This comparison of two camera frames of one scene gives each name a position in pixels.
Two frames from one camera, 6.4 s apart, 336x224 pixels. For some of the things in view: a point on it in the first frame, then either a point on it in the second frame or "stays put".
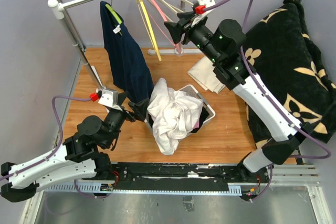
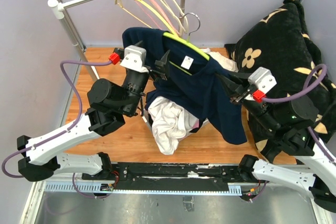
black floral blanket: [291, 63] stays put
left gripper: [140, 108] → [164, 68]
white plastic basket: [189, 89] → [191, 121]
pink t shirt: [197, 125] stays put
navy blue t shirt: [127, 60] → [194, 80]
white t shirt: [174, 115] stays put
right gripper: [188, 21] → [233, 89]
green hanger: [113, 11] → [179, 67]
